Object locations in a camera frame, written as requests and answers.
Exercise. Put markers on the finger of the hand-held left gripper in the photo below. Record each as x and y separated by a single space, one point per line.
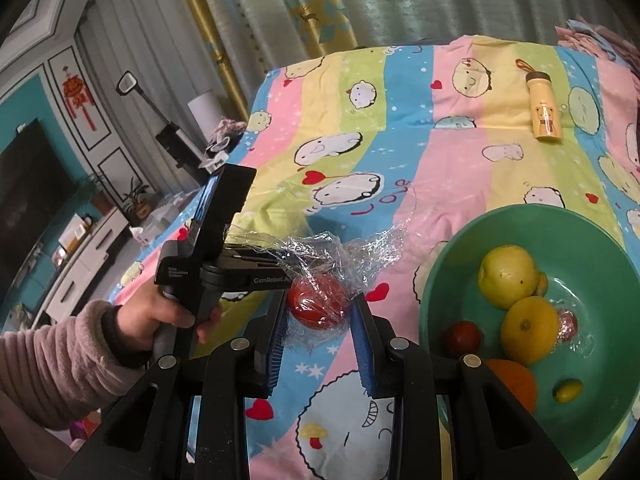
270 261
250 247

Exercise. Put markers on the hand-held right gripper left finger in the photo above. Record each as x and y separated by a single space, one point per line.
276 355

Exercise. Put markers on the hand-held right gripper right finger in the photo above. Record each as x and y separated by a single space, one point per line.
362 350

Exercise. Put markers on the large red tomato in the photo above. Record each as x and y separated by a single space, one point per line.
317 300

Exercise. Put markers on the clear plastic wrap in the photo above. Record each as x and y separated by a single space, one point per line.
370 260

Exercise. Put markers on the dark red tomato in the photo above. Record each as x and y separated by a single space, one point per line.
462 338

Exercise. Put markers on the orange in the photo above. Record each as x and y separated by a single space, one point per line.
517 385

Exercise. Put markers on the yellow-green pear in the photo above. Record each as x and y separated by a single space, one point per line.
507 275

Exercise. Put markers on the large yellow lemon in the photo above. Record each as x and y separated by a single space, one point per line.
529 330

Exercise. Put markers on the small yellow-green kumquat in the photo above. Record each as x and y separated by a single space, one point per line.
542 284
570 391

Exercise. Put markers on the small red tomato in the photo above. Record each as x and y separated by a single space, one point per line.
567 325

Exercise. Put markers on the green plastic bowl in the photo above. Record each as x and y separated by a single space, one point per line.
575 240

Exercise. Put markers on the person's left forearm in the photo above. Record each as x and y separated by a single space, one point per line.
50 365

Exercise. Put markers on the person's left hand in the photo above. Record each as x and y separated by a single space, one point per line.
145 315

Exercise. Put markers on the white tissue box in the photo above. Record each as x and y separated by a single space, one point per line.
147 236

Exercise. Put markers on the black stand with mirror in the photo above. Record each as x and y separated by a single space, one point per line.
177 142

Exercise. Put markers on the potted plant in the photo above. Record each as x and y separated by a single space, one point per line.
136 200
95 192

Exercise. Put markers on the white lamp shade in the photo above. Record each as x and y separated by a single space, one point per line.
205 110

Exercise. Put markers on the white television cabinet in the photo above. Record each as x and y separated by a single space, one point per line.
85 260

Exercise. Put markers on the pastel striped printed blanket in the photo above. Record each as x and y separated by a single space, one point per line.
425 160

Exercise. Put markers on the grey curtain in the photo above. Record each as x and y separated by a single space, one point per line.
150 35
425 0

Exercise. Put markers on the black television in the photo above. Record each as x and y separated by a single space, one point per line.
25 200

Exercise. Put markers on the yellow patterned curtain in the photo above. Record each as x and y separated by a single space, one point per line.
300 10

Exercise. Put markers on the yellow bear print bottle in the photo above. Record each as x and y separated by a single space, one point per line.
542 110

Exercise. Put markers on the pile of folded clothes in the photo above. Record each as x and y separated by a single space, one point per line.
590 35

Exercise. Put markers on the red knot wall ornament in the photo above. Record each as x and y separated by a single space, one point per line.
77 92

